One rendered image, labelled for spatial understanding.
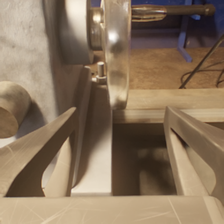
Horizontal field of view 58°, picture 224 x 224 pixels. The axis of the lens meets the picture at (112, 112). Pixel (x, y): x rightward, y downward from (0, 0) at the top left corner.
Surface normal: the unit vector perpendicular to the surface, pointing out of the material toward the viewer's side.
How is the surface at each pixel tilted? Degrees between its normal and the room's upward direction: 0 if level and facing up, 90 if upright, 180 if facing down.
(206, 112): 48
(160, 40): 90
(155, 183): 4
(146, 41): 90
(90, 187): 0
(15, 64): 76
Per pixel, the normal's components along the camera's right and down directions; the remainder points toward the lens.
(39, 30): 0.00, 0.48
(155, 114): -0.01, -0.09
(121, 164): -0.25, -0.73
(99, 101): -0.02, -0.80
